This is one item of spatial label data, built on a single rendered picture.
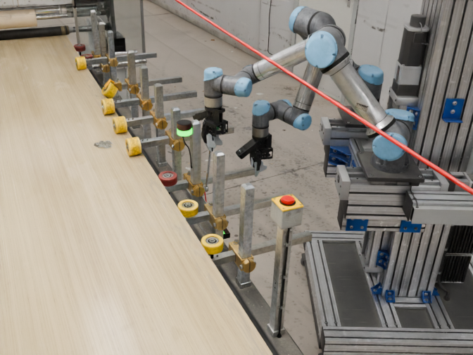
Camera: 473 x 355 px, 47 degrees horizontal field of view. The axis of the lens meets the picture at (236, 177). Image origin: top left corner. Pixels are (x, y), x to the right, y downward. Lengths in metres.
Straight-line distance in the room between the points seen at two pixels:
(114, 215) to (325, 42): 1.00
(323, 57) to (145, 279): 0.96
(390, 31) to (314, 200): 1.80
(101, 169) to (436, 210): 1.39
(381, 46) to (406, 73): 2.79
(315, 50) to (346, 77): 0.15
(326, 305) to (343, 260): 0.41
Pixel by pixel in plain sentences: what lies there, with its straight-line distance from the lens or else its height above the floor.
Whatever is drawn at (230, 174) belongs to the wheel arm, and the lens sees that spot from 2.45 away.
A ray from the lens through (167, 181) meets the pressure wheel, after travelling 2.32.
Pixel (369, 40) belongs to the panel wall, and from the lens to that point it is 5.25.
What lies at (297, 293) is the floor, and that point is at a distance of 3.14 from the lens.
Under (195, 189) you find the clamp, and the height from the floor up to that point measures 0.86.
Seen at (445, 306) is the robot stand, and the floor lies 0.21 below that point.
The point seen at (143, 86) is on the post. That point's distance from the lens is 2.92.
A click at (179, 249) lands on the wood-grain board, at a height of 0.90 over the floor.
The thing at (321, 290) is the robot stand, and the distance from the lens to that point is 2.83.
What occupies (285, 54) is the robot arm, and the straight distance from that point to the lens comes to 2.18.
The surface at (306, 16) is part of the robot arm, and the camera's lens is 2.37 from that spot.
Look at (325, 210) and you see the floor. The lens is 3.84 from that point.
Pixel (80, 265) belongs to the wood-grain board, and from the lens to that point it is 1.91.
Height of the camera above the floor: 2.07
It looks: 30 degrees down
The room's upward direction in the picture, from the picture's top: 2 degrees clockwise
